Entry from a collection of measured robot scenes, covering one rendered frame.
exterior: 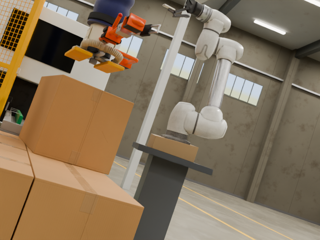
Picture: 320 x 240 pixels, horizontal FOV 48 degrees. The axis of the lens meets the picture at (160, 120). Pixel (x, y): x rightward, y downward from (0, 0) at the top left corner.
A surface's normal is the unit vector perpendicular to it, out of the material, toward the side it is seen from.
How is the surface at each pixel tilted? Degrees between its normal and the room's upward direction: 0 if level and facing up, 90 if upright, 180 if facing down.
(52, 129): 90
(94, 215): 90
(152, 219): 90
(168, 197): 90
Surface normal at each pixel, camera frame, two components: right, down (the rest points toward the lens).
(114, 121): 0.46, 0.09
